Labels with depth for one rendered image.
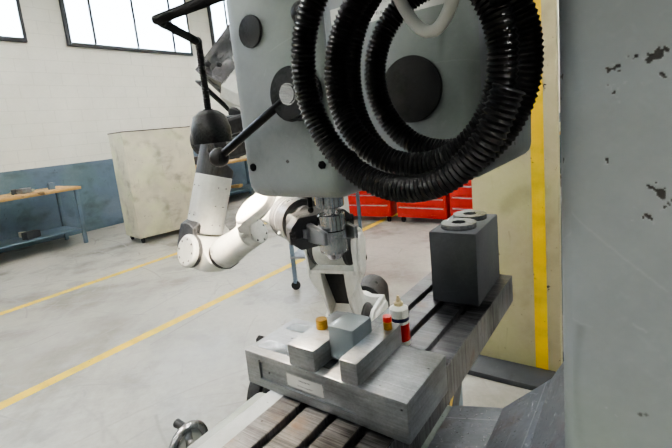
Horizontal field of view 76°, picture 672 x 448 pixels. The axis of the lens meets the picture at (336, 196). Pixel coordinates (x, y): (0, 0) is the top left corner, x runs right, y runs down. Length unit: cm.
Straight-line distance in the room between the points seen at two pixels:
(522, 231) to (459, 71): 199
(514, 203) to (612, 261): 205
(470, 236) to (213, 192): 63
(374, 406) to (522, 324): 192
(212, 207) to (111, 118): 796
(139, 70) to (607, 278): 927
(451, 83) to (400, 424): 50
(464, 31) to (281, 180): 32
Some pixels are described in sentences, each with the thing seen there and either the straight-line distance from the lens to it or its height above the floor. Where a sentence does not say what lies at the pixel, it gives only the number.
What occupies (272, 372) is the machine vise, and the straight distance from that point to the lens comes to 88.
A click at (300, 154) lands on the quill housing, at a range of 60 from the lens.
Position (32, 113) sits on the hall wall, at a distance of 849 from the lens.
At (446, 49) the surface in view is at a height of 147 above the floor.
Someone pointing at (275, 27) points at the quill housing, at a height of 155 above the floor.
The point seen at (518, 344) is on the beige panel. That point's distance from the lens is 266.
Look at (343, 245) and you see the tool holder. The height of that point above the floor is 122.
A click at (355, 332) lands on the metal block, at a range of 77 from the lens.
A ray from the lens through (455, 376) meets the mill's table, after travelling 98.
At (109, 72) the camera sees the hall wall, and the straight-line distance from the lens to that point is 913.
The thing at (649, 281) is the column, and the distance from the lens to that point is 35.
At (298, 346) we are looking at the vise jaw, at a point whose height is 104.
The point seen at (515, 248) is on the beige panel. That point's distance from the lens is 245.
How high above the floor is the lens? 141
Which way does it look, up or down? 9 degrees down
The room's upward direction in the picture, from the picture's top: 6 degrees counter-clockwise
